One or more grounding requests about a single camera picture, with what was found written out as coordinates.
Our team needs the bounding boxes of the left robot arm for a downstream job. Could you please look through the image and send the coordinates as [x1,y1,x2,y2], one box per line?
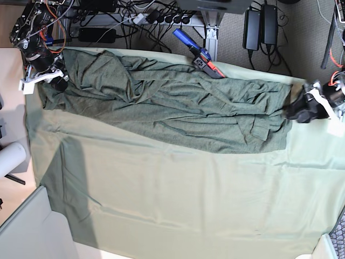
[284,1,344,123]

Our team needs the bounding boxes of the black power brick under table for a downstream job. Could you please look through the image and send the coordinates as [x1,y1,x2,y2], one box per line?
[78,28,117,43]

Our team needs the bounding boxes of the white power strip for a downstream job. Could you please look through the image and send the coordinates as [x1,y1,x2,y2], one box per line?
[68,12,205,28]

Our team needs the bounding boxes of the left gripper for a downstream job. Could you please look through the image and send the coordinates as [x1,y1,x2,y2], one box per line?
[285,93,329,124]

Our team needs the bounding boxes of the white cylinder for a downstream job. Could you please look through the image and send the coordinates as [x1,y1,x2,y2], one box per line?
[1,142,28,185]

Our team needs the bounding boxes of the black power adapter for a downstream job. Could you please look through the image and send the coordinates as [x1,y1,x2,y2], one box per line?
[243,9,261,51]
[260,4,278,45]

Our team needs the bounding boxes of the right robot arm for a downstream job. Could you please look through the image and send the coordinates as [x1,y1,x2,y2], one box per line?
[9,1,74,95]

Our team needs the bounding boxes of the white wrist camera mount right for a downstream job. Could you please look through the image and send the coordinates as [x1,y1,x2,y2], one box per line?
[18,65,63,95]

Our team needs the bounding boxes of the aluminium table frame leg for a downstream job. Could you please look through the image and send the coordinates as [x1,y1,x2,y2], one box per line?
[201,11,224,61]

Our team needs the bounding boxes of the black power adapter right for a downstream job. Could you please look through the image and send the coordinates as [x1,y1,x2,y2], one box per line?
[260,4,278,45]

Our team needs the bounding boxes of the black power adapter left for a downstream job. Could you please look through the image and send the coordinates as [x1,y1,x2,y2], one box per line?
[243,9,261,51]

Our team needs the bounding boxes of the green T-shirt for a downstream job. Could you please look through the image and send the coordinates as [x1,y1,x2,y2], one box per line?
[38,50,292,154]

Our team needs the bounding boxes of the red and blue clamp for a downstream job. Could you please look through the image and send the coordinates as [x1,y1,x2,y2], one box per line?
[173,29,225,79]

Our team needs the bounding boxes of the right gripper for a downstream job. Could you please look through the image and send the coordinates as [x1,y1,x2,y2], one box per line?
[47,58,69,92]

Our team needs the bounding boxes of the light green table cloth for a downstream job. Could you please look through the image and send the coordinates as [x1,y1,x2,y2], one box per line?
[0,47,345,259]

